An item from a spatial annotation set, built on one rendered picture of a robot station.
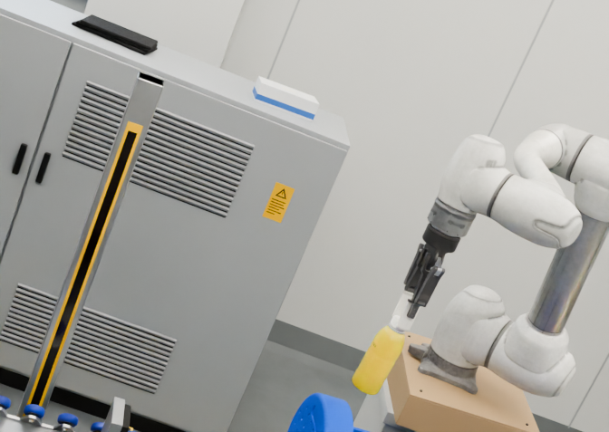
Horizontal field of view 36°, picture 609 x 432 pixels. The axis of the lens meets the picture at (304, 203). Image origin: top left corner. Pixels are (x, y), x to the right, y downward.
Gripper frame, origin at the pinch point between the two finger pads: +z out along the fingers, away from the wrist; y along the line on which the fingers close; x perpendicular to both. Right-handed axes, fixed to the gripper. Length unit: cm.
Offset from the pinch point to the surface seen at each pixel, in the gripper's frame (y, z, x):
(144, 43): -181, -1, -66
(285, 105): -169, 0, -9
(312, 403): -0.7, 27.8, -10.5
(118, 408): 5, 39, -51
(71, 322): -24, 38, -65
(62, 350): -24, 46, -65
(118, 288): -158, 88, -45
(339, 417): 8.9, 24.0, -7.2
